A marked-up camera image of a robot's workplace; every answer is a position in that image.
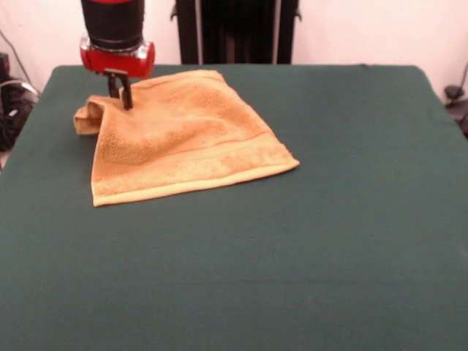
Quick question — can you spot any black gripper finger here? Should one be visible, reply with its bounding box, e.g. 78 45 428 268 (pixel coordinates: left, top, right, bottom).
107 72 121 99
119 75 134 110

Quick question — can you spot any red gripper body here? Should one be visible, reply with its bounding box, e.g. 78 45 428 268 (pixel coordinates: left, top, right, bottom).
79 36 156 80

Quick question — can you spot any yellow terry towel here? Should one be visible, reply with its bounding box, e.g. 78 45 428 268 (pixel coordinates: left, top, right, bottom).
72 69 301 208

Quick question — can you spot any dark green table cloth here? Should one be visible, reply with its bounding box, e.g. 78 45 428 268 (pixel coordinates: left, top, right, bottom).
0 64 468 351

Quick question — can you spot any black clamp stand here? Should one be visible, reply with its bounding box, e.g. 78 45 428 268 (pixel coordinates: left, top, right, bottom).
443 84 468 138

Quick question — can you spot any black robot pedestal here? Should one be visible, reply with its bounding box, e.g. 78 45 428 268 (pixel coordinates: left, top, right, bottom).
170 0 303 66

